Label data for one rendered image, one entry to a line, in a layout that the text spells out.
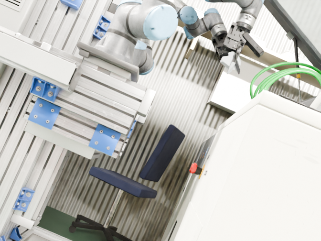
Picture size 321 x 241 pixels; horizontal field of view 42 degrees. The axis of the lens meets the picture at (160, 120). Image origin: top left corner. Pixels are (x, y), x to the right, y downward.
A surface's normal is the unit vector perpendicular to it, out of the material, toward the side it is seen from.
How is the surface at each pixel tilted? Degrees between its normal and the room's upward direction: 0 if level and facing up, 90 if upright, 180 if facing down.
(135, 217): 90
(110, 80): 90
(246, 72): 90
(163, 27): 97
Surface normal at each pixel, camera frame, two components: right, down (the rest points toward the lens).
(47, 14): 0.06, -0.07
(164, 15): 0.60, 0.33
